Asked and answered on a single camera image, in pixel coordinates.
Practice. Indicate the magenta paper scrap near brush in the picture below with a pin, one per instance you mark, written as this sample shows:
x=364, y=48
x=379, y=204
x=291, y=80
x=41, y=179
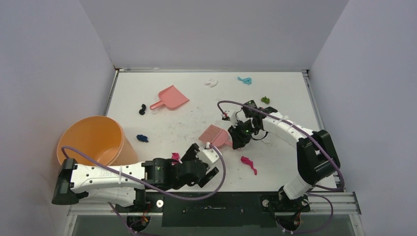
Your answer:
x=248, y=162

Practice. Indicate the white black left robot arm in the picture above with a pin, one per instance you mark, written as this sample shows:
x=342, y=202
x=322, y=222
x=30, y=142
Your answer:
x=81, y=179

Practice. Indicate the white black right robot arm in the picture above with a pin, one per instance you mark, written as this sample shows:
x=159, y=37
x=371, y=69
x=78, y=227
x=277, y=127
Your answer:
x=316, y=155

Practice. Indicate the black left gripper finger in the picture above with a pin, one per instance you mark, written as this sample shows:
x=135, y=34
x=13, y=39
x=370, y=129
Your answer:
x=191, y=153
x=208, y=177

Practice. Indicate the green paper scrap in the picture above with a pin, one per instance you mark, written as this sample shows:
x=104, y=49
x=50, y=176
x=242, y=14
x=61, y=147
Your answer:
x=265, y=100

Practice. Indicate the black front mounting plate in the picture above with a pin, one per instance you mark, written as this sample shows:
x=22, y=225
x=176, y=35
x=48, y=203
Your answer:
x=224, y=209

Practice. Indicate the black paper scrap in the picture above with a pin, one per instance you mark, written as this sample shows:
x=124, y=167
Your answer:
x=142, y=111

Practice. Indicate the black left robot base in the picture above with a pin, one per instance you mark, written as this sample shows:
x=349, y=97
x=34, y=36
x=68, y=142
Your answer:
x=140, y=208

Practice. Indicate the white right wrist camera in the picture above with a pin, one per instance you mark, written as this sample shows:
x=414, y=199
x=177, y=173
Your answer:
x=231, y=116

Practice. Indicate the orange plastic bucket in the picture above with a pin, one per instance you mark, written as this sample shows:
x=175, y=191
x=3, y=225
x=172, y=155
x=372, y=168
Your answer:
x=100, y=138

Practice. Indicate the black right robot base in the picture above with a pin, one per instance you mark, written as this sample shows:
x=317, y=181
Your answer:
x=286, y=212

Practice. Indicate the magenta paper scrap left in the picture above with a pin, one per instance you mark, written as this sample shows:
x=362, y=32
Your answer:
x=175, y=158

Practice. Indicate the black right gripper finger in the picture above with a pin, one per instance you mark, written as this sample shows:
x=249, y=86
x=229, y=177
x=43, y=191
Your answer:
x=239, y=142
x=235, y=133

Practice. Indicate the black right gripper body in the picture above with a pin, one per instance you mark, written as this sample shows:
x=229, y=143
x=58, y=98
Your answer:
x=237, y=137

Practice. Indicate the dark blue paper scrap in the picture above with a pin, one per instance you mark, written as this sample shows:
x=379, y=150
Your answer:
x=142, y=138

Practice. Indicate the pink plastic hand brush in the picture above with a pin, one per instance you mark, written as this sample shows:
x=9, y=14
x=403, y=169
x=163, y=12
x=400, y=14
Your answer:
x=216, y=136

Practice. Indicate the pink plastic dustpan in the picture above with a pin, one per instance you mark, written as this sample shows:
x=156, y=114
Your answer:
x=171, y=98

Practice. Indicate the cyan paper scrap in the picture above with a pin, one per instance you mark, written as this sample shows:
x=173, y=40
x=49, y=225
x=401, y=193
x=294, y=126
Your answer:
x=246, y=80

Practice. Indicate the white paper scrap far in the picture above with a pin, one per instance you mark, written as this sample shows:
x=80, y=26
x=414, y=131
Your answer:
x=211, y=83

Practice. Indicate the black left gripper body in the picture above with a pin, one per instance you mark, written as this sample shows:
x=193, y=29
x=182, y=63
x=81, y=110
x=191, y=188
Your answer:
x=177, y=185

